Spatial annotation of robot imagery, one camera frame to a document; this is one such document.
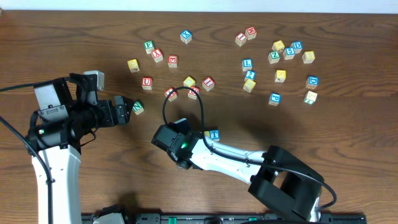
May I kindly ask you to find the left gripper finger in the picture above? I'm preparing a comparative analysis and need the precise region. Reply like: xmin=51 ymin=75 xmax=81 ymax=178
xmin=114 ymin=96 xmax=134 ymax=113
xmin=116 ymin=105 xmax=130 ymax=124

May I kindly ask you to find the blue T block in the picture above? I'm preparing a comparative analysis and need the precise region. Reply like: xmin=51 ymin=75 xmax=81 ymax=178
xmin=209 ymin=129 xmax=220 ymax=141

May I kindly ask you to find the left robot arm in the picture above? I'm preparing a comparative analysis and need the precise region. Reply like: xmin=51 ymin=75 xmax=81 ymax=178
xmin=26 ymin=70 xmax=134 ymax=223

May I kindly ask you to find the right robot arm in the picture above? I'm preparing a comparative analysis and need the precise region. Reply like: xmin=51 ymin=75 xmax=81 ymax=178
xmin=151 ymin=119 xmax=324 ymax=222

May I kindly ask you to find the green N block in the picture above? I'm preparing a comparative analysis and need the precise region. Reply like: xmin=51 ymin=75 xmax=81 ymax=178
xmin=132 ymin=101 xmax=144 ymax=115

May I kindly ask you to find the red U block left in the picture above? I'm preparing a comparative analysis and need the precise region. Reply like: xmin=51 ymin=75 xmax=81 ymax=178
xmin=141 ymin=77 xmax=153 ymax=90

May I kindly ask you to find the red u block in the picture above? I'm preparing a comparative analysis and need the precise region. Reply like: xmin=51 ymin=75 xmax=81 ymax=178
xmin=141 ymin=77 xmax=153 ymax=90
xmin=188 ymin=86 xmax=200 ymax=100

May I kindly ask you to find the yellow block far left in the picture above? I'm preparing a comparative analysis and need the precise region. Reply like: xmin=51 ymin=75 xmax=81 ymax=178
xmin=127 ymin=59 xmax=140 ymax=73

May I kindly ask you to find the red A block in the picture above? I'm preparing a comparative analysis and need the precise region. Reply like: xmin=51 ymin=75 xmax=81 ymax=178
xmin=164 ymin=87 xmax=178 ymax=101

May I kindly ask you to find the red U block centre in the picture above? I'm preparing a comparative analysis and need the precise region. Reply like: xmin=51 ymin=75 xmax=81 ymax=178
xmin=188 ymin=86 xmax=200 ymax=100

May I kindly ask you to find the red X block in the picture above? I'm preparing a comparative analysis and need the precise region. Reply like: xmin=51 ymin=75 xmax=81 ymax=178
xmin=151 ymin=49 xmax=164 ymax=63

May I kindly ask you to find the yellow block centre left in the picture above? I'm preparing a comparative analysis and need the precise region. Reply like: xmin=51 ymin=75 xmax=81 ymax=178
xmin=183 ymin=76 xmax=196 ymax=87

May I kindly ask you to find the green F block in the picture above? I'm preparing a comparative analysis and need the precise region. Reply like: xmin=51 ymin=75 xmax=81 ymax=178
xmin=144 ymin=40 xmax=155 ymax=54

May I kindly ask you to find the red E block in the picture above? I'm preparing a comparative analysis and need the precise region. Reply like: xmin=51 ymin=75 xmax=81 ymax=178
xmin=168 ymin=55 xmax=178 ymax=68

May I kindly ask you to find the red I block left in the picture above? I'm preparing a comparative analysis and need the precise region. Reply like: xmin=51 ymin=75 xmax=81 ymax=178
xmin=202 ymin=77 xmax=215 ymax=91

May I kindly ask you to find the red i block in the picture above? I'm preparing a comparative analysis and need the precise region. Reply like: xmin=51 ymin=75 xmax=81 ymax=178
xmin=202 ymin=77 xmax=215 ymax=91
xmin=235 ymin=32 xmax=247 ymax=47

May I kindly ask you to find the blue X block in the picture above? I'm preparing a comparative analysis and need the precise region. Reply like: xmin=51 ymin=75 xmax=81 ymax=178
xmin=180 ymin=30 xmax=192 ymax=44

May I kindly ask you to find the yellow S block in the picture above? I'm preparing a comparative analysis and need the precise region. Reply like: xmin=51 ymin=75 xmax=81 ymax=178
xmin=243 ymin=79 xmax=256 ymax=93

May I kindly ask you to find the blue 2 block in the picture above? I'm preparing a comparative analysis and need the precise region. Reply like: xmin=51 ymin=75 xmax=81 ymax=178
xmin=244 ymin=70 xmax=256 ymax=82

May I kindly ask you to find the blue L block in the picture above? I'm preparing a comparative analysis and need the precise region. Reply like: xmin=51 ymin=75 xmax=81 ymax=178
xmin=242 ymin=58 xmax=252 ymax=72

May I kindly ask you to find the blue P block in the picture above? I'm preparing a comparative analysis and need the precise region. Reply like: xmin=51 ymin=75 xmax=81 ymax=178
xmin=269 ymin=93 xmax=281 ymax=106

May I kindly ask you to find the red I block top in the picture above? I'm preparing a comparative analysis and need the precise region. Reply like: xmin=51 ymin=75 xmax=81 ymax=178
xmin=235 ymin=32 xmax=247 ymax=47

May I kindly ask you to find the yellow block under T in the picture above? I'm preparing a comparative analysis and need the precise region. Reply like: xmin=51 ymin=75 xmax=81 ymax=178
xmin=275 ymin=70 xmax=287 ymax=83

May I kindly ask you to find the green Z block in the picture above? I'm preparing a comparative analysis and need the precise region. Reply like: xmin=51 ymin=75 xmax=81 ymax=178
xmin=268 ymin=51 xmax=280 ymax=64

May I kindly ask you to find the red W block top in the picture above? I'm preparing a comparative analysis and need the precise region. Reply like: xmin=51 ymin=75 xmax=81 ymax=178
xmin=245 ymin=26 xmax=257 ymax=40

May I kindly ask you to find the yellow block top right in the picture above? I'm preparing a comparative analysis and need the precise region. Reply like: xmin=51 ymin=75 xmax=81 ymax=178
xmin=272 ymin=40 xmax=285 ymax=53

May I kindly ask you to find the green 7 block tipped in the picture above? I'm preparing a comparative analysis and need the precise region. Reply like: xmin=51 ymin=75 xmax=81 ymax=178
xmin=303 ymin=91 xmax=318 ymax=105

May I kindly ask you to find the blue 5 block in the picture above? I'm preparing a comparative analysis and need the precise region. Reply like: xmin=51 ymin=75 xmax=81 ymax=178
xmin=283 ymin=47 xmax=295 ymax=60

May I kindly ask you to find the blue D block right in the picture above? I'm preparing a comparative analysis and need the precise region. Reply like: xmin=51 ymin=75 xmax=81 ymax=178
xmin=306 ymin=76 xmax=319 ymax=90

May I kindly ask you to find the blue d block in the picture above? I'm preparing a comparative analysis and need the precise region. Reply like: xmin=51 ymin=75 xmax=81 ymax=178
xmin=306 ymin=76 xmax=319 ymax=90
xmin=290 ymin=41 xmax=303 ymax=54

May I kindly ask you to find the blue D block top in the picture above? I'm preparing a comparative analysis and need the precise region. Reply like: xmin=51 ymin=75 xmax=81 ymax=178
xmin=290 ymin=41 xmax=303 ymax=54

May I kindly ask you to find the yellow 8 block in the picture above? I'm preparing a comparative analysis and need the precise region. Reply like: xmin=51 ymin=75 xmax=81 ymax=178
xmin=302 ymin=51 xmax=316 ymax=64

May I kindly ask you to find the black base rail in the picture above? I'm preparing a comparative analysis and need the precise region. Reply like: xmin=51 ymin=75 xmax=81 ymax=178
xmin=81 ymin=205 xmax=368 ymax=224

